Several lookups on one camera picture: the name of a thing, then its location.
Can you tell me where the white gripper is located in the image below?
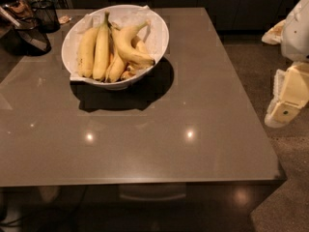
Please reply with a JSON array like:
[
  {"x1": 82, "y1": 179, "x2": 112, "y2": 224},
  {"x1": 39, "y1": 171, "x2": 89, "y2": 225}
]
[{"x1": 265, "y1": 62, "x2": 309, "y2": 129}]

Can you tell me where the curved top yellow banana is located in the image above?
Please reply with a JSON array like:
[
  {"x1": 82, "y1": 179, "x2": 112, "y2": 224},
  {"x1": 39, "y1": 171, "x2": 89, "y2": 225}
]
[{"x1": 110, "y1": 20, "x2": 155, "y2": 69}]

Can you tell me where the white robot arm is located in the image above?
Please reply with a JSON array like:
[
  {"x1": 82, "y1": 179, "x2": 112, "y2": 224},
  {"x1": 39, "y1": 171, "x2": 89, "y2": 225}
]
[{"x1": 262, "y1": 0, "x2": 309, "y2": 128}]

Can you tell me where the white bowl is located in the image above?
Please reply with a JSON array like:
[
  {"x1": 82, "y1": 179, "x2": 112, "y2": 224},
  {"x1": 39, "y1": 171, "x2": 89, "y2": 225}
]
[{"x1": 61, "y1": 5, "x2": 169, "y2": 90}]

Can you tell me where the white paper bowl liner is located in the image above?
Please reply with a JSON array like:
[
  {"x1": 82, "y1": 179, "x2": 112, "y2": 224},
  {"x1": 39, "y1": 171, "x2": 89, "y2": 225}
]
[{"x1": 62, "y1": 5, "x2": 169, "y2": 90}]

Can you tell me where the small banana under bunch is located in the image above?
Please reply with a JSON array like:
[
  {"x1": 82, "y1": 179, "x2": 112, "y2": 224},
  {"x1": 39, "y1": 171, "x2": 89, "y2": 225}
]
[{"x1": 121, "y1": 36, "x2": 149, "y2": 80}]

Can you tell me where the middle yellow banana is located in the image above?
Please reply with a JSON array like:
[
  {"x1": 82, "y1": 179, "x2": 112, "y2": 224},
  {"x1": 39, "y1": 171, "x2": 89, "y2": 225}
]
[{"x1": 105, "y1": 34, "x2": 126, "y2": 83}]

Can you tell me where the upright yellow banana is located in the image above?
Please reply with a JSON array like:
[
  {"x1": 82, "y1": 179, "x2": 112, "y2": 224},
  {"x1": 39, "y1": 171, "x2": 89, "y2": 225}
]
[{"x1": 93, "y1": 12, "x2": 109, "y2": 81}]

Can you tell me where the left yellow banana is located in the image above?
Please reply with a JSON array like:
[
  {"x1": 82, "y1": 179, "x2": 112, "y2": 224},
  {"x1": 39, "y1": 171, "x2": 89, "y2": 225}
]
[{"x1": 77, "y1": 27, "x2": 98, "y2": 78}]

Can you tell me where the small wrapper on table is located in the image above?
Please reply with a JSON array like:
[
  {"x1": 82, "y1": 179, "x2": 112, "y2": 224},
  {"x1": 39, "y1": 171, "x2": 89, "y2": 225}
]
[{"x1": 59, "y1": 15, "x2": 71, "y2": 24}]

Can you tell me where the black mesh cup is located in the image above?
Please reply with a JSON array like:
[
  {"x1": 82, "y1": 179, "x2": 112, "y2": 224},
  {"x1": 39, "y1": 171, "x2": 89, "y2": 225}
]
[{"x1": 31, "y1": 0, "x2": 60, "y2": 33}]

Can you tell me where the black mesh basket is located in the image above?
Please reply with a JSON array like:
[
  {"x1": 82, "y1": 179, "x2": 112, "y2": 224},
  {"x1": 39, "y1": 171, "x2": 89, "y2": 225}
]
[{"x1": 14, "y1": 18, "x2": 51, "y2": 56}]

